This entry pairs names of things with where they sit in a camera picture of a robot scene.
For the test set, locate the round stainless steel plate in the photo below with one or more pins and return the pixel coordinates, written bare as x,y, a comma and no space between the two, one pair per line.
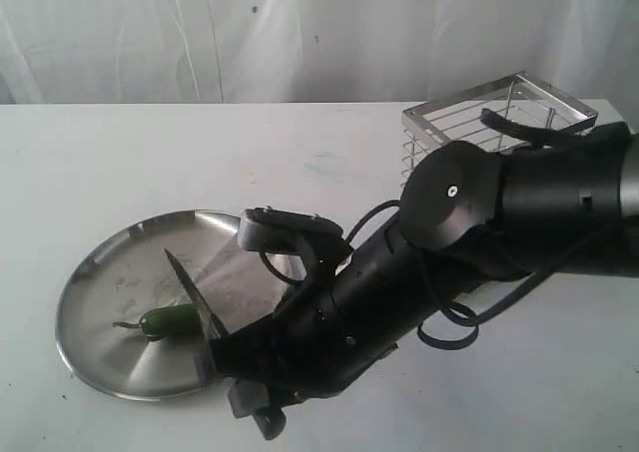
129,274

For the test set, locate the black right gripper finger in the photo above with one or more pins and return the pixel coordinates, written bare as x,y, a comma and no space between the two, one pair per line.
260,402
248,352

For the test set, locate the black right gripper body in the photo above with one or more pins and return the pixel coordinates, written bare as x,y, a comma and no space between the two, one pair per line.
328,333

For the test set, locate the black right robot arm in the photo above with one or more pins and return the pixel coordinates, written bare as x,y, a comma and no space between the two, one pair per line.
471,234

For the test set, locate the knife with grey handle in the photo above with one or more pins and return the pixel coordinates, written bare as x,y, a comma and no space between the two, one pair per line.
212,325

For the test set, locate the metal wire utensil holder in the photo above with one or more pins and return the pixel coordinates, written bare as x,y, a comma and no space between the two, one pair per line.
496,116

